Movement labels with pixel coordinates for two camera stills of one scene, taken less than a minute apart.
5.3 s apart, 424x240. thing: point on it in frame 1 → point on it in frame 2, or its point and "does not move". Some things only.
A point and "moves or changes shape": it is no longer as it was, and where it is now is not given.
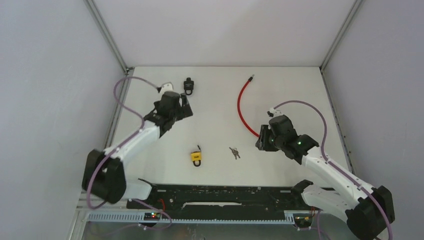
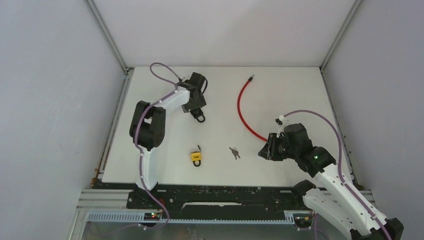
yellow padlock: [196, 157] does not move
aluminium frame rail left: [83, 203] does not move
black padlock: [188, 85] moves or changes shape
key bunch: [235, 152] does not move
